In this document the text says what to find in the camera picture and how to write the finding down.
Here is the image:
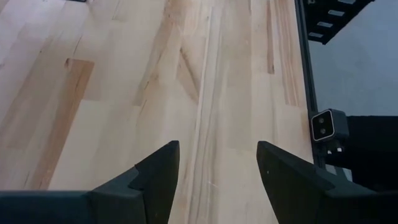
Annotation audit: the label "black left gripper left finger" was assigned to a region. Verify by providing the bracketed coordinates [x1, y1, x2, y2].
[90, 140, 181, 224]

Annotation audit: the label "grey black table camera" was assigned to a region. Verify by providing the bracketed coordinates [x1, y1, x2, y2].
[310, 108, 350, 143]

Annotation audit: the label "black mat pale stripes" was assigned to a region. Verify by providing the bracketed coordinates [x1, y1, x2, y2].
[303, 0, 376, 45]

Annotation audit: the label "black aluminium rig frame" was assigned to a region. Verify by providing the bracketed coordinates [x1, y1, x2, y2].
[294, 0, 326, 170]

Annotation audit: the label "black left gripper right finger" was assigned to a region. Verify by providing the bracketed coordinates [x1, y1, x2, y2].
[256, 141, 336, 224]

